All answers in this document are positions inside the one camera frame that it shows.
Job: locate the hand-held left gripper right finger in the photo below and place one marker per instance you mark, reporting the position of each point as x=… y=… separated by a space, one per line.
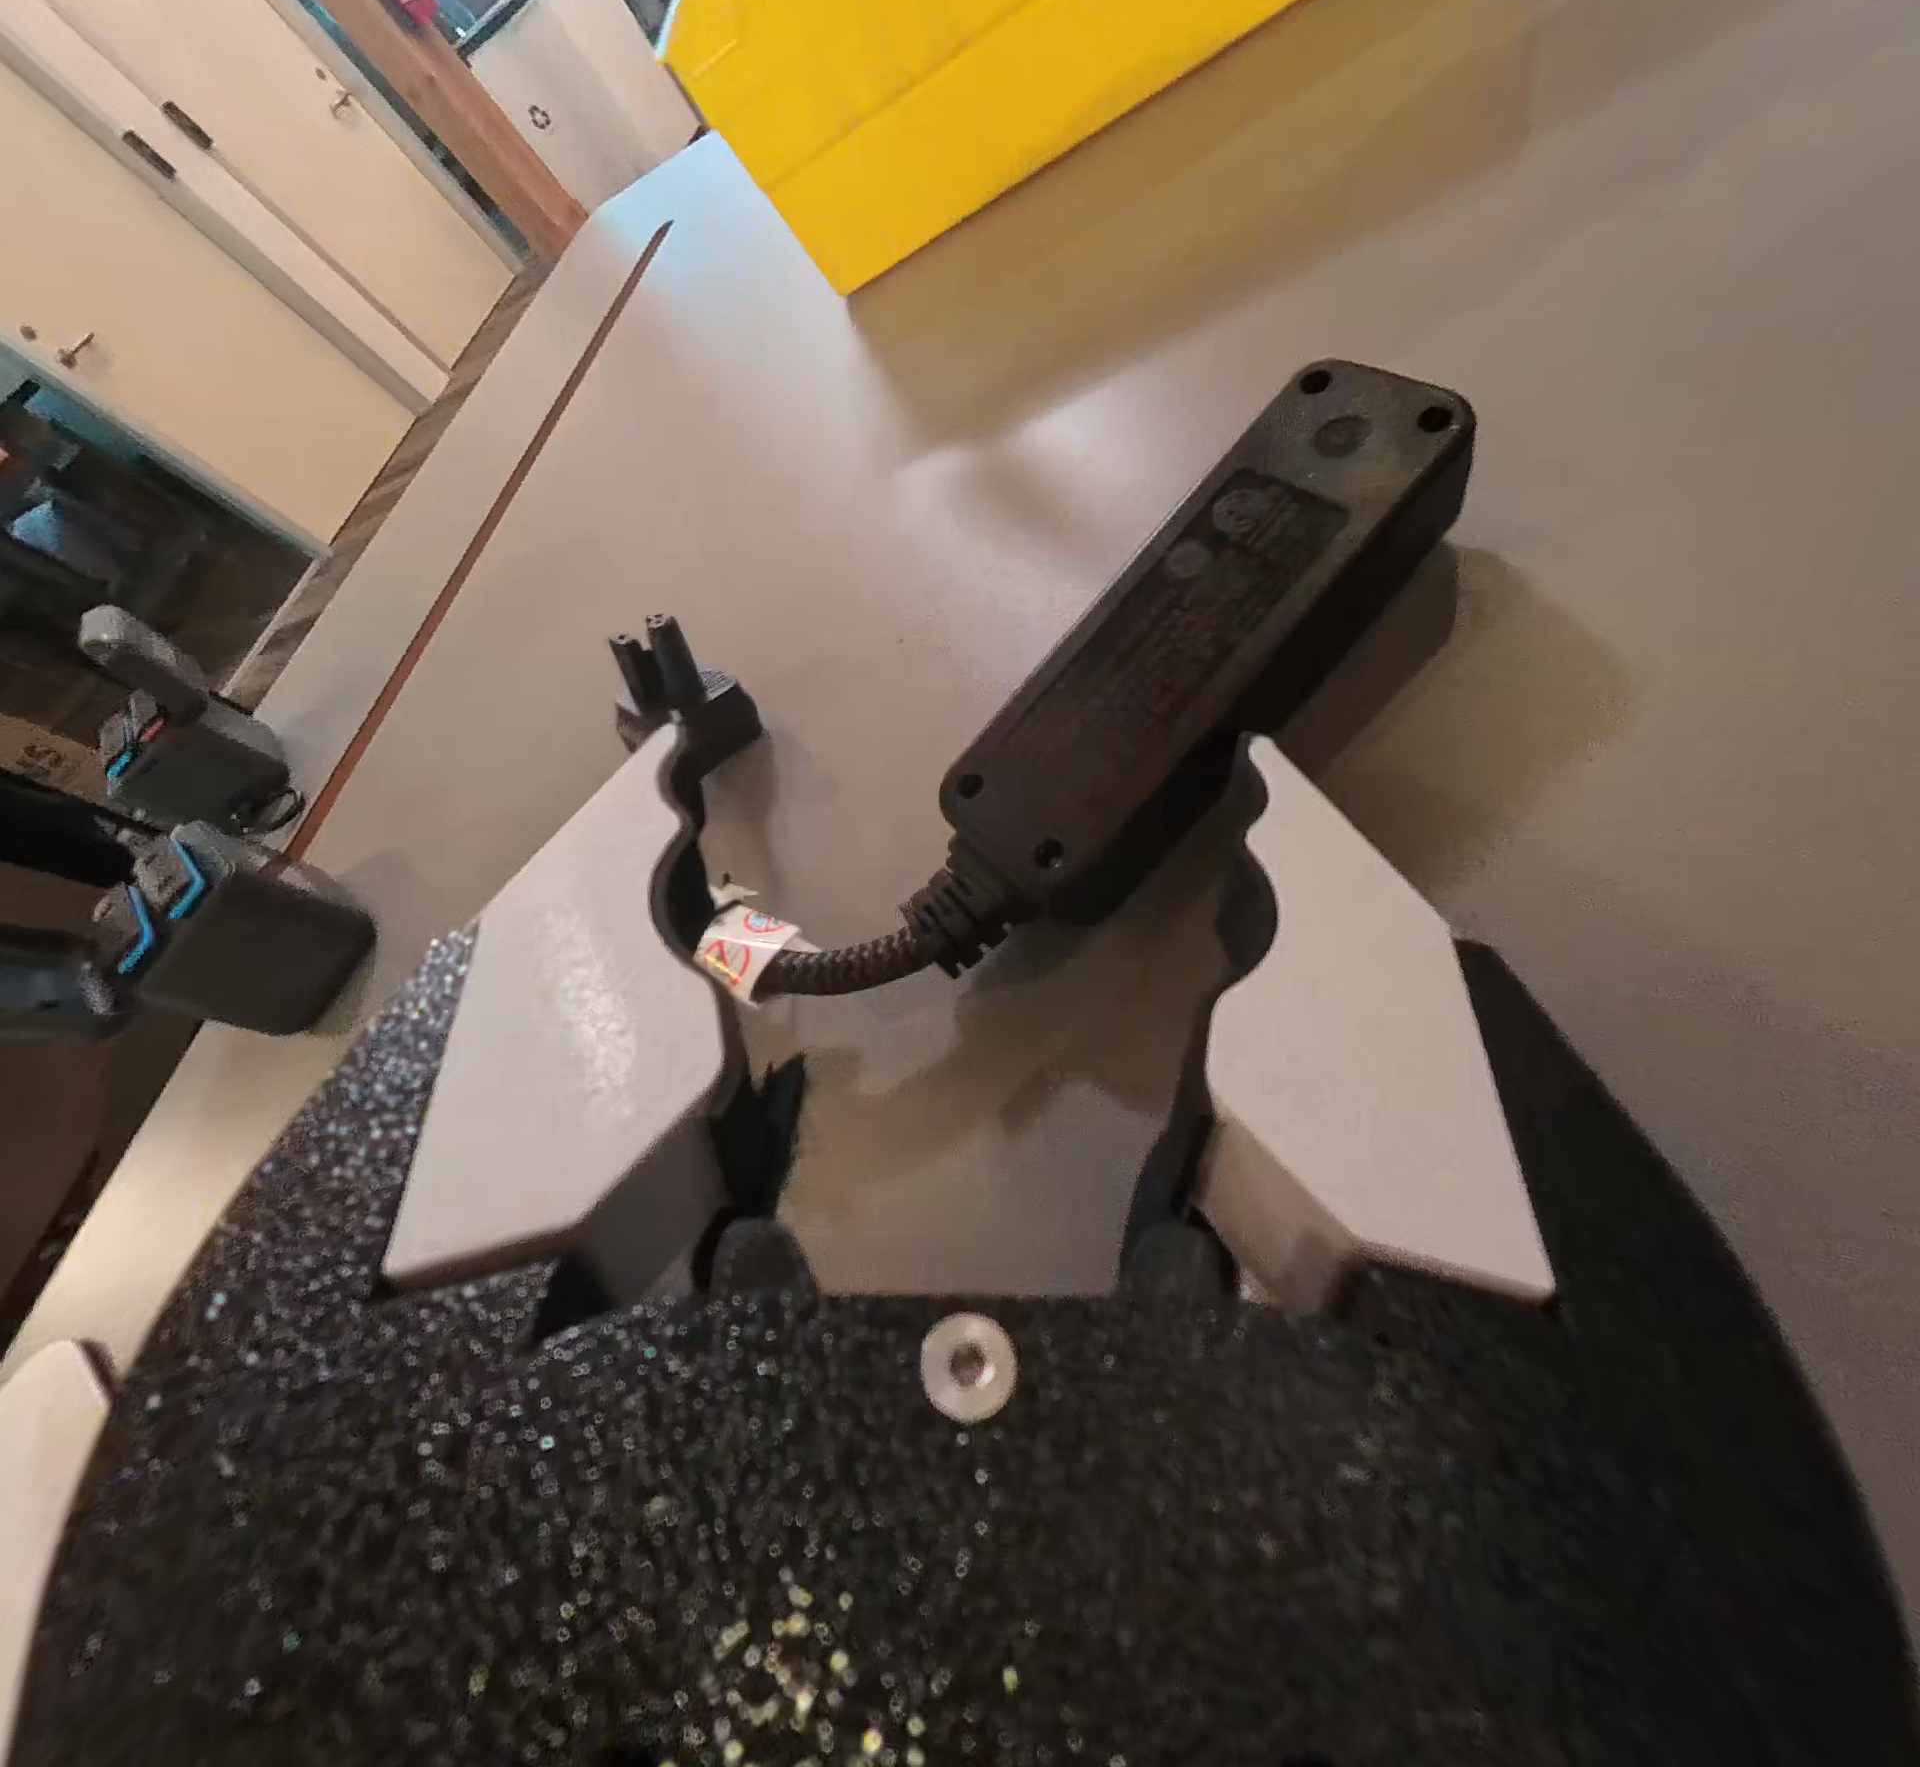
x=1351 y=1048

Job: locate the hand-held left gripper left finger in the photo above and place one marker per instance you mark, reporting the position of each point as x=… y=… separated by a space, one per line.
x=571 y=1048

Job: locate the black power strip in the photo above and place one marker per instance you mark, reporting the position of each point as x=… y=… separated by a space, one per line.
x=1215 y=597

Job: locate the black angled plug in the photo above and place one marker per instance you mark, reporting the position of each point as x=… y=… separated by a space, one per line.
x=682 y=703

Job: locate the black battery charger case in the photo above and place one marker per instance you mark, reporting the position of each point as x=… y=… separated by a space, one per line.
x=255 y=927
x=196 y=731

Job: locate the cream single door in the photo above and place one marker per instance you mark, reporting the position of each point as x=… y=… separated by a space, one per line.
x=151 y=298

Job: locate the white recycling bin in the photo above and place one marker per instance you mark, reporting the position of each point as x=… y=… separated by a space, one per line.
x=585 y=103

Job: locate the cream double door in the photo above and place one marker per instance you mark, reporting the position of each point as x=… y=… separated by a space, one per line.
x=300 y=71

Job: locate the yellow storage bin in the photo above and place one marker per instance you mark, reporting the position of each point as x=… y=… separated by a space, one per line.
x=1050 y=41

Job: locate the wooden post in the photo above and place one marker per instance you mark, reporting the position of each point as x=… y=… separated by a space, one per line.
x=450 y=71

